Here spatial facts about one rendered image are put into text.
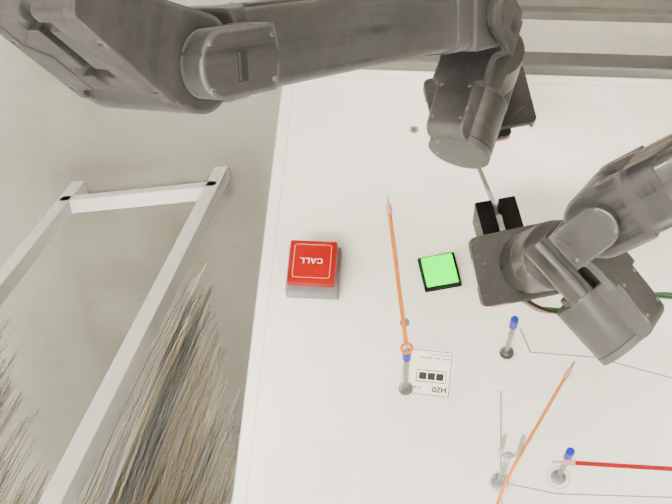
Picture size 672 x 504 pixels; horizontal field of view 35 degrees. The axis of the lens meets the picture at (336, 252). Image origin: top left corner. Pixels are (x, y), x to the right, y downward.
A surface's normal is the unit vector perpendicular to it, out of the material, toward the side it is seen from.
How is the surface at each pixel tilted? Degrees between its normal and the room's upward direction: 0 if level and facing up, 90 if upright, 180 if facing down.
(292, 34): 62
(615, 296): 27
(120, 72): 49
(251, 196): 0
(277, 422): 53
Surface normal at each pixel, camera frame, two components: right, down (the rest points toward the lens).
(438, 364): -0.04, -0.47
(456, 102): -0.48, -0.35
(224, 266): -0.09, 0.43
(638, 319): -0.51, 0.43
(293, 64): 0.83, 0.18
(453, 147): -0.33, 0.90
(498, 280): 0.02, -0.07
